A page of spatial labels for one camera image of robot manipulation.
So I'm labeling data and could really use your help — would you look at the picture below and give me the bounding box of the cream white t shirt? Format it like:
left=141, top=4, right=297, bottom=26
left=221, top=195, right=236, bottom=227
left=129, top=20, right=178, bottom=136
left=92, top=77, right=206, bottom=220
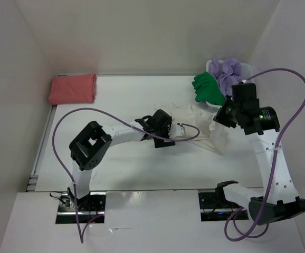
left=154, top=104, right=228, bottom=155

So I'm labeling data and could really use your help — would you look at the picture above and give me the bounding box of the red t shirt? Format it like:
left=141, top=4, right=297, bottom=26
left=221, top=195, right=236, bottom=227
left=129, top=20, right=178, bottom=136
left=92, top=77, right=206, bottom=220
left=48, top=73, right=97, bottom=105

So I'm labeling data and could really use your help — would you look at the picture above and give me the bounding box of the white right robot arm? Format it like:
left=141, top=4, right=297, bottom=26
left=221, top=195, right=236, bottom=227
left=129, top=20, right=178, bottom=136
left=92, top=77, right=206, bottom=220
left=214, top=83, right=305, bottom=226

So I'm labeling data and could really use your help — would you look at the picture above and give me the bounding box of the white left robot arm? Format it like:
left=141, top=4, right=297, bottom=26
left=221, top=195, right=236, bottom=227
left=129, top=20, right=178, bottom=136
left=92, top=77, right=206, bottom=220
left=68, top=109, right=175, bottom=211

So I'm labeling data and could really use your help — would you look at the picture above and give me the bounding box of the green t shirt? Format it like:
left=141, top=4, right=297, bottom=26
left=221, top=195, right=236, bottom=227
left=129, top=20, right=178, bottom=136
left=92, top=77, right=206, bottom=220
left=192, top=72, right=225, bottom=106

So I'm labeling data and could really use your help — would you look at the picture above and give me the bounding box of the purple t shirt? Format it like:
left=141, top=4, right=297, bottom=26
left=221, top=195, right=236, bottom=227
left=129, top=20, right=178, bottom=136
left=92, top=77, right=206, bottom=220
left=208, top=57, right=244, bottom=97

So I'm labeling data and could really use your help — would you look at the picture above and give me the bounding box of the white plastic basket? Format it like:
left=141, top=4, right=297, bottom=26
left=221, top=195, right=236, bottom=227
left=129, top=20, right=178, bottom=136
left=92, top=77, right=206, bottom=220
left=205, top=60, right=254, bottom=113

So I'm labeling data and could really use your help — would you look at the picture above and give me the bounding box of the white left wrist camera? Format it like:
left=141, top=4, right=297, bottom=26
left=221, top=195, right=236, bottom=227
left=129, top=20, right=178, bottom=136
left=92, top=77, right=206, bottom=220
left=169, top=123, right=185, bottom=139

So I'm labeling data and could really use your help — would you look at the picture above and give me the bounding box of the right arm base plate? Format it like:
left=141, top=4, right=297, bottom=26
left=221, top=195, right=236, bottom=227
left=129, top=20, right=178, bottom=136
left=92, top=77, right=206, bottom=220
left=198, top=190, right=240, bottom=222

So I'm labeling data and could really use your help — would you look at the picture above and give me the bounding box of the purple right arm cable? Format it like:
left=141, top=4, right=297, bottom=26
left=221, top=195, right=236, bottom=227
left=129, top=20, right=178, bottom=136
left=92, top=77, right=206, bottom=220
left=224, top=67, right=305, bottom=241

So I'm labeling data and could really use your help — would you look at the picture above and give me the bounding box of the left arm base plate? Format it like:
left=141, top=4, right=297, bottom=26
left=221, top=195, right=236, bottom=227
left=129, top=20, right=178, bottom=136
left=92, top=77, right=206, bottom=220
left=49, top=191, right=106, bottom=225

